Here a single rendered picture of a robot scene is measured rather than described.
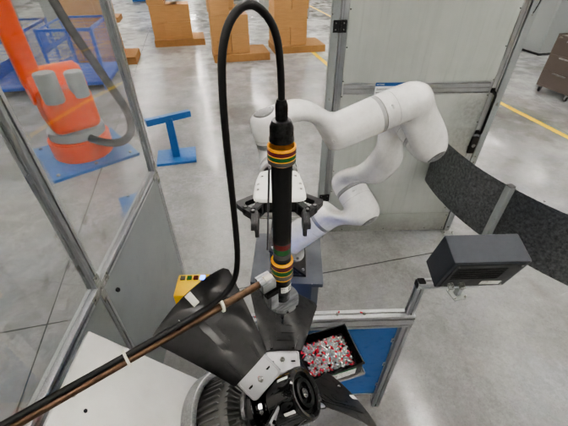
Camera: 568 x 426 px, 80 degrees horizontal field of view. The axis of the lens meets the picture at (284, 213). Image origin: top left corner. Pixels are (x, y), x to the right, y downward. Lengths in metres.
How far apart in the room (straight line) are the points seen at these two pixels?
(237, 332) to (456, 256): 0.77
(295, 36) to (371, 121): 8.00
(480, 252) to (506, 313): 1.66
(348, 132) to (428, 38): 1.73
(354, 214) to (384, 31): 1.39
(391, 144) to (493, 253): 0.51
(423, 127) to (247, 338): 0.68
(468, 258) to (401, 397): 1.24
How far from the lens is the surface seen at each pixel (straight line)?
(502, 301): 3.00
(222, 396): 0.95
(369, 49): 2.38
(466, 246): 1.30
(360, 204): 1.27
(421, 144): 0.99
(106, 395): 0.90
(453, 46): 2.56
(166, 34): 9.76
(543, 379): 2.74
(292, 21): 8.71
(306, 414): 0.87
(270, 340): 1.00
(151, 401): 0.95
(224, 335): 0.83
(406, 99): 0.87
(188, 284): 1.31
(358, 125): 0.81
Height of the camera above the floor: 2.05
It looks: 39 degrees down
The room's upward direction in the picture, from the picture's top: straight up
